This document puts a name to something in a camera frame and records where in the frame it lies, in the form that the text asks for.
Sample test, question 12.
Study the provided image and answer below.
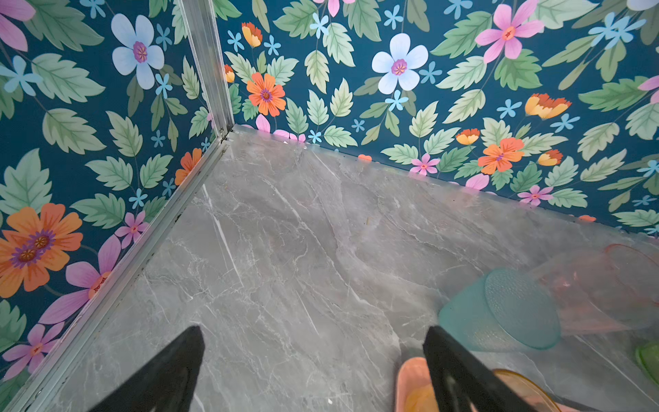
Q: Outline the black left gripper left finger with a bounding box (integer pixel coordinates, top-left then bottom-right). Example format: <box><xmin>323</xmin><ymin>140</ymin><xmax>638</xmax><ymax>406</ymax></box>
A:
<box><xmin>91</xmin><ymin>325</ymin><xmax>205</xmax><ymax>412</ymax></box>

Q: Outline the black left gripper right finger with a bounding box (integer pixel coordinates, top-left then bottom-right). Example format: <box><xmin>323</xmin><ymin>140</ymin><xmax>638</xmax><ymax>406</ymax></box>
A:
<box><xmin>423</xmin><ymin>326</ymin><xmax>534</xmax><ymax>412</ymax></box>

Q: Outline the pink plastic tray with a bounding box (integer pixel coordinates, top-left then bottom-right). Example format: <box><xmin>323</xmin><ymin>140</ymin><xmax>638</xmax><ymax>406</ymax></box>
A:
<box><xmin>395</xmin><ymin>357</ymin><xmax>577</xmax><ymax>412</ymax></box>

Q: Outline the teal frosted cup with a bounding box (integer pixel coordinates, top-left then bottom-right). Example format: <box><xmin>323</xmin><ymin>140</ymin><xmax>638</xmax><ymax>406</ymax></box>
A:
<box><xmin>438</xmin><ymin>269</ymin><xmax>561</xmax><ymax>353</ymax></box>

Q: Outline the pink transparent cup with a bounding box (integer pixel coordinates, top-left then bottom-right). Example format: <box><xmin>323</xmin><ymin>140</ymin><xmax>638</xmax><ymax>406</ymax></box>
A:
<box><xmin>530</xmin><ymin>244</ymin><xmax>658</xmax><ymax>336</ymax></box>

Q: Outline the green short cup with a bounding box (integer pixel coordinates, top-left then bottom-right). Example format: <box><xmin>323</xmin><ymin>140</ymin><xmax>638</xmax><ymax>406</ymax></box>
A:
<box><xmin>635</xmin><ymin>342</ymin><xmax>659</xmax><ymax>386</ymax></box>

